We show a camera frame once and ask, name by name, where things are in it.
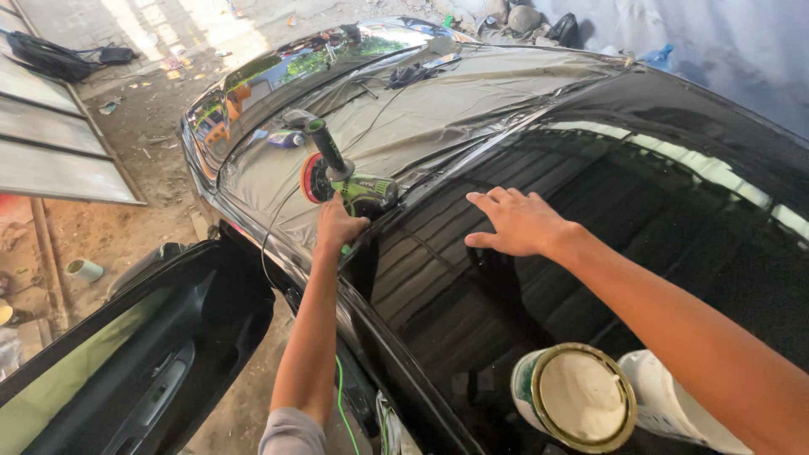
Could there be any person's left hand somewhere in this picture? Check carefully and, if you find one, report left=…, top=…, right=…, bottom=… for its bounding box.
left=314, top=191, right=372, bottom=257

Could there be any person's right hand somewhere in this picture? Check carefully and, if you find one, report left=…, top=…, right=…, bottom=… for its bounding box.
left=464, top=186, right=573, bottom=257

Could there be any green and black polishing machine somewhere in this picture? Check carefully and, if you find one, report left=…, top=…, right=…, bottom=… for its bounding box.
left=300, top=117, right=400, bottom=221

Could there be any blue bottle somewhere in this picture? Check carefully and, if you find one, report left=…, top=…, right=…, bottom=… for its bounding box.
left=267, top=129, right=306, bottom=149

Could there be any black car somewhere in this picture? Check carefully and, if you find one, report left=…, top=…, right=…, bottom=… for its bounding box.
left=177, top=16, right=809, bottom=455

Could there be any grey plastic cover sheet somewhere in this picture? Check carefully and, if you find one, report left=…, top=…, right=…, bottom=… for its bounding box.
left=218, top=43, right=633, bottom=255

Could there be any black car door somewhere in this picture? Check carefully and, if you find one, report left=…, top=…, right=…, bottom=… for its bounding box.
left=0, top=239, right=276, bottom=455

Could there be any open tin of polishing compound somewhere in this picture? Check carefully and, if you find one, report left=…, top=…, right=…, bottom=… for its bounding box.
left=511, top=343, right=638, bottom=455

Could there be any black bag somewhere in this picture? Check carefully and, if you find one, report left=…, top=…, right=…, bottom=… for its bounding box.
left=546, top=13, right=579, bottom=48

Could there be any grey rock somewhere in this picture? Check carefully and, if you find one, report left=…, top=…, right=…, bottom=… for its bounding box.
left=507, top=5, right=543, bottom=34

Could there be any person's grey sleeve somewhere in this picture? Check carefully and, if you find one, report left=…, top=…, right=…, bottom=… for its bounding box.
left=258, top=406, right=328, bottom=455

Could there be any clear plastic wrap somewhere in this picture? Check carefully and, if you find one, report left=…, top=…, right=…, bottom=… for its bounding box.
left=376, top=392, right=421, bottom=455

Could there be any blue plastic bag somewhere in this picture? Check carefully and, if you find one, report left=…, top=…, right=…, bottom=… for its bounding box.
left=638, top=43, right=676, bottom=72

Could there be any white plastic bucket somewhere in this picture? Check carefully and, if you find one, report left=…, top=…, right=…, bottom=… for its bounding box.
left=618, top=349, right=753, bottom=455

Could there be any white tape roll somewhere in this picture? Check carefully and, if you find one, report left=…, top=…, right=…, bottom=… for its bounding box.
left=66, top=258, right=104, bottom=283

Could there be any grey metal gate panel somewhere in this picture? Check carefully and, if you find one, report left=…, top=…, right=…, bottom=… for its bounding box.
left=0, top=0, right=147, bottom=206

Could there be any black backpack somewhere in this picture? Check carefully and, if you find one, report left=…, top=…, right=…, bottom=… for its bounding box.
left=3, top=30, right=137, bottom=83

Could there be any green cord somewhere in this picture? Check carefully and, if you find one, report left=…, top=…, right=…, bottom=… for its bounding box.
left=334, top=355, right=361, bottom=455

